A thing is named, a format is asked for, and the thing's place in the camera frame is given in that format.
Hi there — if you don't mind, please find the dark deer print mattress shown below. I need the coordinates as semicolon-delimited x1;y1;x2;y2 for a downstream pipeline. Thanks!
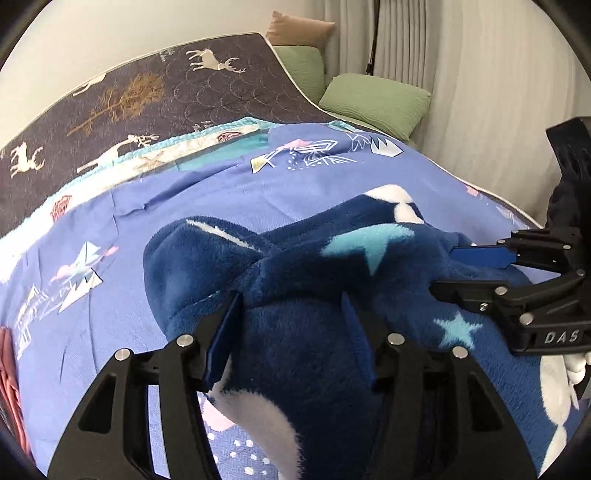
0;31;334;238

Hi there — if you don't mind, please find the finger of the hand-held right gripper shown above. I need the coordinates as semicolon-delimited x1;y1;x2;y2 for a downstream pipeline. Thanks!
429;270;591;315
449;229;584;272

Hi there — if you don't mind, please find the folded pink cloth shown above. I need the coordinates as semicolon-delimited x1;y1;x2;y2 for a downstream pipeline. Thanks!
0;325;31;459

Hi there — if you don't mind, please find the green pillow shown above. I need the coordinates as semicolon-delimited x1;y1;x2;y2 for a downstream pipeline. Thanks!
318;72;433;142
272;45;327;105

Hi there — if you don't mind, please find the blue printed duvet cover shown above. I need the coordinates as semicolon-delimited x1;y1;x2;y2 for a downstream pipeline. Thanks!
0;121;546;480

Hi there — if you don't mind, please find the black floor lamp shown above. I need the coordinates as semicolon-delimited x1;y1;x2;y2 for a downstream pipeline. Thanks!
366;0;385;75

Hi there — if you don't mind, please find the tan pillow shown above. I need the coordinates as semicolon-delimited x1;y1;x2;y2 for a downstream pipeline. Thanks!
265;11;337;48

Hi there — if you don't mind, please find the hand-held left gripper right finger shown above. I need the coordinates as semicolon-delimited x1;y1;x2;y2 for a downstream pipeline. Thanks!
341;292;539;480

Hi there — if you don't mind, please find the navy fleece jacket star print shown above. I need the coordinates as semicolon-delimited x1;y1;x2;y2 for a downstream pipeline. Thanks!
143;185;583;480

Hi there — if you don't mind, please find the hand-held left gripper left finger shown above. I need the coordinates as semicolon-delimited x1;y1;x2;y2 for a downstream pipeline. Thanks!
48;291;245;480

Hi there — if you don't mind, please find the grey curtain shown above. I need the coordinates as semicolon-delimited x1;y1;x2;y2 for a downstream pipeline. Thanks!
322;0;591;224

